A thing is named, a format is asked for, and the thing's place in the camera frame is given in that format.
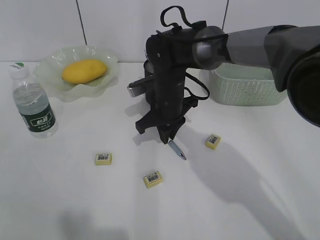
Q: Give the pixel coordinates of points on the blue grey ballpoint pen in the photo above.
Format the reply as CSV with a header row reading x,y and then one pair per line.
x,y
177,150

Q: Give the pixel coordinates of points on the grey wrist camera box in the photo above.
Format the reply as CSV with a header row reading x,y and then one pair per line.
x,y
141,86

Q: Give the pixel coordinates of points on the green woven plastic basket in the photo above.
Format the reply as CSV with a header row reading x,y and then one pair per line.
x,y
239,85

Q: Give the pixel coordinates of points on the black mesh pen holder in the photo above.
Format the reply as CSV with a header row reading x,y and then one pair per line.
x,y
149,75

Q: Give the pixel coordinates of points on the pale green glass plate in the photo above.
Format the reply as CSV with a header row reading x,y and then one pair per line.
x,y
48,72

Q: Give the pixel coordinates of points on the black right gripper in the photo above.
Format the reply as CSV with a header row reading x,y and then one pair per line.
x,y
171,54

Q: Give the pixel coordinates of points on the clear water bottle green label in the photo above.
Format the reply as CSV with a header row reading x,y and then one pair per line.
x,y
32,102

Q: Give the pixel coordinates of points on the yellow mango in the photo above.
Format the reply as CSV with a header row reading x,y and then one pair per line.
x,y
84,71

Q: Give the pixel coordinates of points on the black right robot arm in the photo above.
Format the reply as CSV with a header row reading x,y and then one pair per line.
x,y
292,54

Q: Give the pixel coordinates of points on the yellow eraser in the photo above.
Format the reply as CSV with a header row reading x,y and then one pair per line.
x,y
153,179
212,141
103,159

